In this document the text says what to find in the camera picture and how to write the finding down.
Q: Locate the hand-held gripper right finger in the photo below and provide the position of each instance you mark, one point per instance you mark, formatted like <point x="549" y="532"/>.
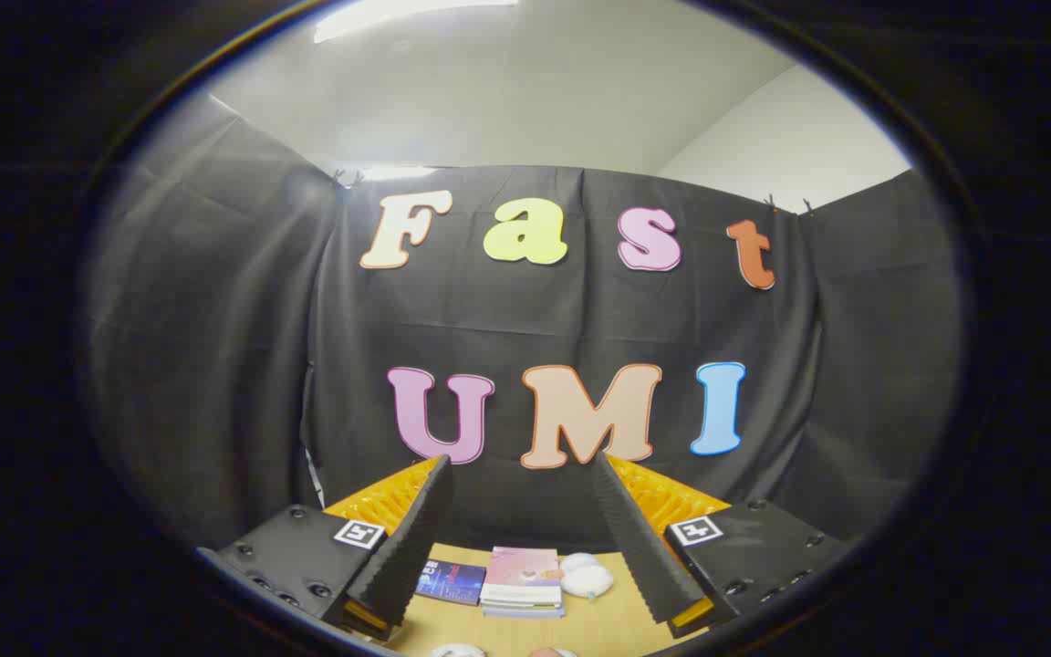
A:
<point x="639" y="547"/>

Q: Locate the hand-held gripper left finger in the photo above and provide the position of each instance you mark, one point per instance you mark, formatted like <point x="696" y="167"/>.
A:
<point x="411" y="547"/>

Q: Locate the white canvas shoe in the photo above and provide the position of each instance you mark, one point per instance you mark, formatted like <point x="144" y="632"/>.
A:
<point x="457" y="651"/>
<point x="553" y="652"/>

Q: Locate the large white fluffy ball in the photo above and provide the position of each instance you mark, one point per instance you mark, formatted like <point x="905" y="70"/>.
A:
<point x="587" y="581"/>

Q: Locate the pink cover book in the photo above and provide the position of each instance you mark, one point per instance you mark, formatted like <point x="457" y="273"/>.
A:
<point x="525" y="566"/>

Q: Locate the thin white book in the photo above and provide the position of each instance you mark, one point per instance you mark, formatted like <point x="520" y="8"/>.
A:
<point x="521" y="597"/>

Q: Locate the pale blue cover book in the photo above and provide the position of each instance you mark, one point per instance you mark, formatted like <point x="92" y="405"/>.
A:
<point x="521" y="611"/>

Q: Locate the ceiling light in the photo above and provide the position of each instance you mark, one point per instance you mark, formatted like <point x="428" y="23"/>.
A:
<point x="379" y="14"/>

